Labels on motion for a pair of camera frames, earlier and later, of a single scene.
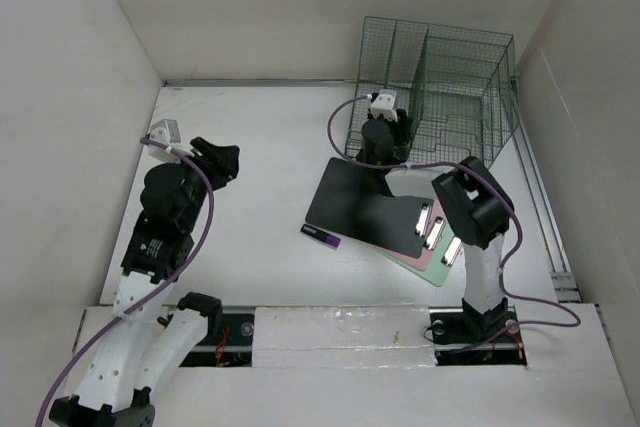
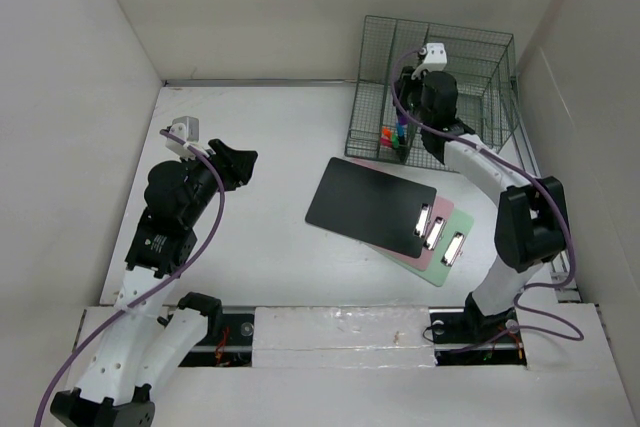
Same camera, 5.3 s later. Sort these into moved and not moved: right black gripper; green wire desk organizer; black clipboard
Moved: right black gripper
Not moved: green wire desk organizer; black clipboard
